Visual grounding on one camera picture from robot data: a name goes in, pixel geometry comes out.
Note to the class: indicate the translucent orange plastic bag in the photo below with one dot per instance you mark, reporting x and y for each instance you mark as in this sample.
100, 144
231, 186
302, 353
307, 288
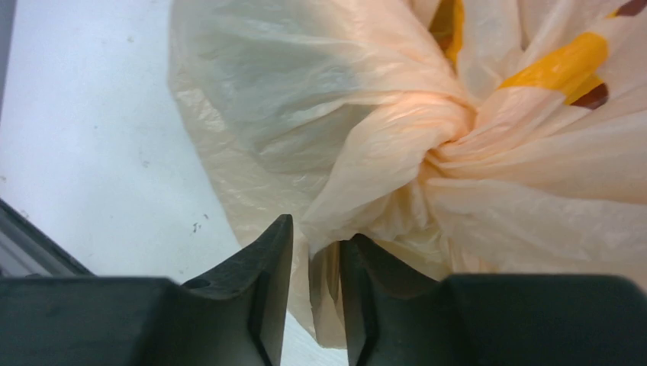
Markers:
461, 136

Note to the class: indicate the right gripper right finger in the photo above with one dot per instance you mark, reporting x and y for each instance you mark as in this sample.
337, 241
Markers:
394, 315

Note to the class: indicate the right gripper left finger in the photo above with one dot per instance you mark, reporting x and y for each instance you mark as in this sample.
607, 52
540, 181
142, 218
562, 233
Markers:
232, 314

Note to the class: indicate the aluminium frame rail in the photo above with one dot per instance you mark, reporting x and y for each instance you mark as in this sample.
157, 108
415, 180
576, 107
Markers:
27, 252

